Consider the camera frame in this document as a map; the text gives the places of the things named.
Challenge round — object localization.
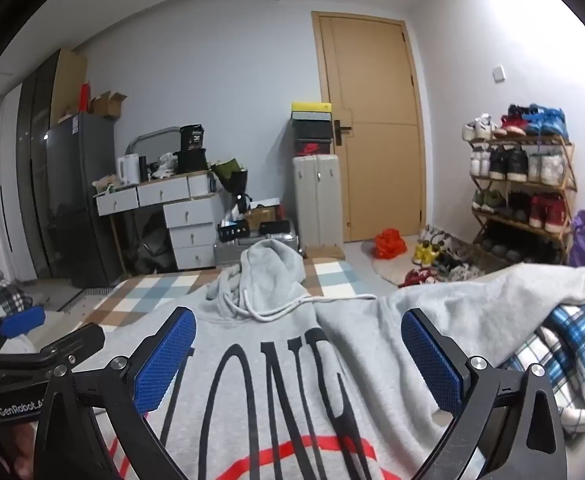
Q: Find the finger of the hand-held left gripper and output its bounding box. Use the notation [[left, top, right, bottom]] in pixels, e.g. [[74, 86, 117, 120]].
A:
[[0, 322, 106, 368], [0, 306, 46, 357]]

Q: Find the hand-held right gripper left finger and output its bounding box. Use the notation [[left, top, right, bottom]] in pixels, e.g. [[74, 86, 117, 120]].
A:
[[32, 306, 196, 480]]

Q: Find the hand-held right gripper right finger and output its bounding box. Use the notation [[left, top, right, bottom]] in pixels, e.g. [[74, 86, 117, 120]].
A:
[[401, 308, 568, 480]]

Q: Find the grey printed hoodie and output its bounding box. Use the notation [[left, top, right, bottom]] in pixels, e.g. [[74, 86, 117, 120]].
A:
[[80, 239, 585, 480]]

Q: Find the person's left hand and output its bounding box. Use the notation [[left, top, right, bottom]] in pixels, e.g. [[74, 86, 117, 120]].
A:
[[0, 422, 39, 480]]

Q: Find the black white plaid cloth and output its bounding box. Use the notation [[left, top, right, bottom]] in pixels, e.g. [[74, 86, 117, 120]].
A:
[[0, 252, 33, 321]]

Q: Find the beige blue plaid bed sheet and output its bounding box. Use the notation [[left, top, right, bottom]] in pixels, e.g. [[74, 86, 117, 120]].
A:
[[62, 257, 378, 332]]

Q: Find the round pale rug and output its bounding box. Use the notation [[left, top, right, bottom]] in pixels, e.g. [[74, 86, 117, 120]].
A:
[[361, 237, 423, 286]]

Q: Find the pile of scattered shoes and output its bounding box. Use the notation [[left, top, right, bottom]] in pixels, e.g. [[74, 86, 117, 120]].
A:
[[399, 225, 483, 288]]

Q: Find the black slouchy bag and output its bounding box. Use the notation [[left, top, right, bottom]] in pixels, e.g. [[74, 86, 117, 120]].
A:
[[140, 215, 178, 273]]

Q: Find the red plastic bag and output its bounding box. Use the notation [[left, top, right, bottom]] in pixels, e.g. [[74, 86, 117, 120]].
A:
[[373, 228, 408, 261]]

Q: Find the silver case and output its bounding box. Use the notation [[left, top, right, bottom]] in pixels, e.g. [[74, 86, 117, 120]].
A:
[[214, 232, 300, 263]]

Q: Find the blue white plaid cloth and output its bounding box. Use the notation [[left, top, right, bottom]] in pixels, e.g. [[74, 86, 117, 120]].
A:
[[502, 300, 585, 436]]

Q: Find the black crate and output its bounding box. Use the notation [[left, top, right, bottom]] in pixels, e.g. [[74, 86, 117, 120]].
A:
[[217, 220, 250, 241]]

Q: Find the white desk with drawers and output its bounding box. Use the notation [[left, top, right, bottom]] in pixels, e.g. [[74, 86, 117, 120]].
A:
[[95, 170, 223, 271]]

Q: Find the grey fridge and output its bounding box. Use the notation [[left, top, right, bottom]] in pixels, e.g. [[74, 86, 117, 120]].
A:
[[42, 112, 123, 288]]

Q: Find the dark glass wardrobe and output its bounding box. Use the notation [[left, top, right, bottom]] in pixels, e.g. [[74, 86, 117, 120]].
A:
[[15, 50, 66, 281]]

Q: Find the brown cardboard box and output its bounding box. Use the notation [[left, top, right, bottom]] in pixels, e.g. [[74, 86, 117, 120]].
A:
[[245, 207, 278, 228]]

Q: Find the white kettle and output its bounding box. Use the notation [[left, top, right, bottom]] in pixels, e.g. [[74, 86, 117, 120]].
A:
[[117, 154, 142, 186]]

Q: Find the white suitcase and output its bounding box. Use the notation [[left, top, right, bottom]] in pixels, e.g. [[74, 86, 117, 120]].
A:
[[292, 156, 344, 256]]

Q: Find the wooden door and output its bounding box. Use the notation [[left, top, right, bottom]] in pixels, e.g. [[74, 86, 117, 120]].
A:
[[312, 11, 427, 243]]

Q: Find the black printed bag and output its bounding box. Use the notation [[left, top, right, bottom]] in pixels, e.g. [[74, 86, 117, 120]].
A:
[[174, 124, 209, 175]]

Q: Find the grey framed mirror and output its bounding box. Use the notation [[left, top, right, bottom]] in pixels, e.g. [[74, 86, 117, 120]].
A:
[[125, 126, 180, 181]]

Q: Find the open cardboard box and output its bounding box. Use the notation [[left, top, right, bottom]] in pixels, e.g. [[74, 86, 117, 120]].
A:
[[89, 91, 128, 120]]

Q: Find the tall flat cardboard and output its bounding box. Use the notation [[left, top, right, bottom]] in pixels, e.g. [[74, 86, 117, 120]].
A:
[[50, 50, 88, 131]]

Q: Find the black red shoe box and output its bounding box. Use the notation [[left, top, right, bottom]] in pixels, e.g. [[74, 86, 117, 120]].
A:
[[295, 140, 333, 158]]

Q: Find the dark door handle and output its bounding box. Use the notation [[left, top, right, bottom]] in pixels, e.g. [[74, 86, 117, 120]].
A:
[[333, 120, 354, 147]]

